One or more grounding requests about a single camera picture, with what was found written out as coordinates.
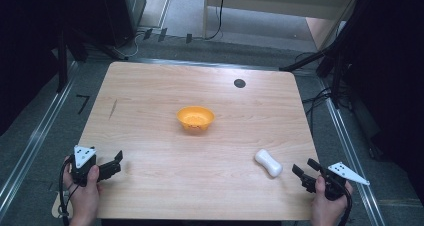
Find black metal stand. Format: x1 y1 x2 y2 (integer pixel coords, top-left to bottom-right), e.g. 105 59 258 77
279 35 354 110
55 25 88 94

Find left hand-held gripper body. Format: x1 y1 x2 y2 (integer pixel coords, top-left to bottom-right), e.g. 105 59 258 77
70 145 100 187

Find metal floor rail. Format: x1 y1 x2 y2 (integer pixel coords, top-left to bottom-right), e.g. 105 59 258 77
318 78 387 226
0 61 80 217
131 57 283 71

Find orange plastic bowl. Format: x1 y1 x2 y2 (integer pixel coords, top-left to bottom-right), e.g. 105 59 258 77
176 105 216 132

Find black floor cables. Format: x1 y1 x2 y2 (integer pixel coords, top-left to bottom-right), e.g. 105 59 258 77
300 51 351 130

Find black angled tape mark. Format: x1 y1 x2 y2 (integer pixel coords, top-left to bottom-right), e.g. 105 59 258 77
75 94 91 116

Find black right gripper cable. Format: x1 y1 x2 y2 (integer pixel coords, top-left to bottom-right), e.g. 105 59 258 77
334 177 354 226

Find white peanut-shaped soap bar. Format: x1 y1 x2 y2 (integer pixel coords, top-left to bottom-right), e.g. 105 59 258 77
254 148 284 179

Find black hanging cable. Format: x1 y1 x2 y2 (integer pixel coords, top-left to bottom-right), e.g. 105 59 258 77
203 0 228 41

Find beige rounded board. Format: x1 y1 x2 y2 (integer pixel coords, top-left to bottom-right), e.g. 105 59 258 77
50 190 74 219

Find white floor cable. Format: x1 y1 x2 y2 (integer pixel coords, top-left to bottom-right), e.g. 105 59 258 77
120 31 146 59

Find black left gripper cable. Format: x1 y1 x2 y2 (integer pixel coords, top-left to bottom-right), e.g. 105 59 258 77
58 156 78 226

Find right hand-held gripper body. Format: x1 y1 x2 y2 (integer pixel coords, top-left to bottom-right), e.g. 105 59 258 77
317 161 371 201

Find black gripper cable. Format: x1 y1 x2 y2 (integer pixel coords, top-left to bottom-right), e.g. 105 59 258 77
334 177 354 226
58 156 78 226

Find person's right hand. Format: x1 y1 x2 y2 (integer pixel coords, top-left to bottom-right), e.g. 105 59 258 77
310 175 354 220

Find person's left hand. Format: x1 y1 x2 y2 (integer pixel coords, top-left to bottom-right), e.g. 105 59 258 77
62 164 102 219

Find black cabinet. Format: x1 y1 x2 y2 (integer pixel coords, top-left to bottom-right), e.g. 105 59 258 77
98 0 148 48

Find white frame furniture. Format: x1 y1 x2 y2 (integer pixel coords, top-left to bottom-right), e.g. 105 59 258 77
202 0 363 50

